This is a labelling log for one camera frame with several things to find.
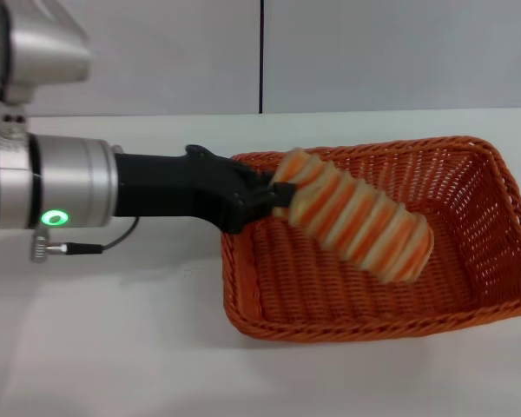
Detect orange woven plastic basket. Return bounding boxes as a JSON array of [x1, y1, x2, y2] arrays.
[[219, 135, 521, 344]]

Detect orange white striped bread roll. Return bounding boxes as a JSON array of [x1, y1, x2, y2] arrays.
[[271, 147, 435, 284]]

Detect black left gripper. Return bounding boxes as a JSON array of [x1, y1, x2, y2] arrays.
[[112, 144, 299, 235]]

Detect left wrist cable with plug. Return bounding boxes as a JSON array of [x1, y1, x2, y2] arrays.
[[29, 215, 141, 264]]

